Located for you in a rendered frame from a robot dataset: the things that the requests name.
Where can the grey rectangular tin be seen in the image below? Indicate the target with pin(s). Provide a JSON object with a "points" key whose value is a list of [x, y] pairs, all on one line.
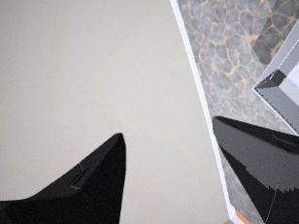
{"points": [[279, 85]]}

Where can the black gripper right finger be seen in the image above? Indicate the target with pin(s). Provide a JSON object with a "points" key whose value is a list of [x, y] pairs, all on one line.
{"points": [[267, 164]]}

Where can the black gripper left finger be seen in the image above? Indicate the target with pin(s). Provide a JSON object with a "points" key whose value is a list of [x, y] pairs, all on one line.
{"points": [[90, 193]]}

